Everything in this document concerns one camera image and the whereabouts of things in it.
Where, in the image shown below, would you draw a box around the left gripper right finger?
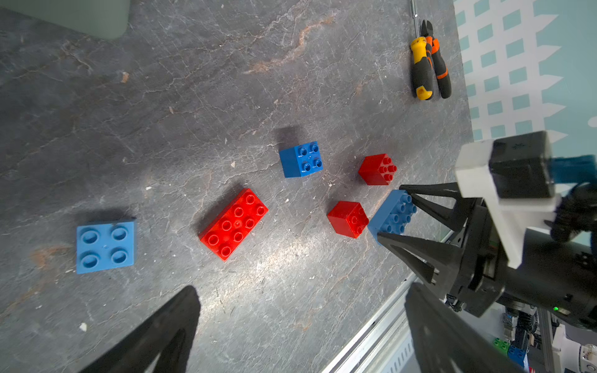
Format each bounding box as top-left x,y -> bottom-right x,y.
405,283 -> 523,372

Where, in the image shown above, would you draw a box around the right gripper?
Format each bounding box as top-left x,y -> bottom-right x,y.
376,181 -> 528,318

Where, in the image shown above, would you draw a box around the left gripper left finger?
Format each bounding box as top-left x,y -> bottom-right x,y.
83,285 -> 201,372

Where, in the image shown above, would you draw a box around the light blue long lego brick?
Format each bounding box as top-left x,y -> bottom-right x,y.
368,190 -> 418,244

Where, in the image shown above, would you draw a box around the red square lego brick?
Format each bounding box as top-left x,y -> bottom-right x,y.
359,154 -> 397,186
327,200 -> 369,239

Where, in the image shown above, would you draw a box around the red long lego brick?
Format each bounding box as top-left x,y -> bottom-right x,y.
198,188 -> 268,261

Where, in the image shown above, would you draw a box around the dark blue square lego brick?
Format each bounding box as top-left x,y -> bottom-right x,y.
279,141 -> 323,178

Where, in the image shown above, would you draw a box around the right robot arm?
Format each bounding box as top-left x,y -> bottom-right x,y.
377,183 -> 596,331

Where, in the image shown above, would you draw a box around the light blue flat square brick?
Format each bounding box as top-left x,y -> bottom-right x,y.
76,220 -> 136,274

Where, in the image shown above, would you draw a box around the yellow black screwdriver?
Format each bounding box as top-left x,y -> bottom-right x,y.
410,0 -> 433,101

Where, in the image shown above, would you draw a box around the orange black pliers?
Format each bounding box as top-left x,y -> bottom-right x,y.
421,20 -> 452,99

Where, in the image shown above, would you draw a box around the translucent plastic storage box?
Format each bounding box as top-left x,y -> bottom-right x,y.
1,0 -> 131,40

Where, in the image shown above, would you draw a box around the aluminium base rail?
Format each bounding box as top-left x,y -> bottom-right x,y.
323,274 -> 417,372

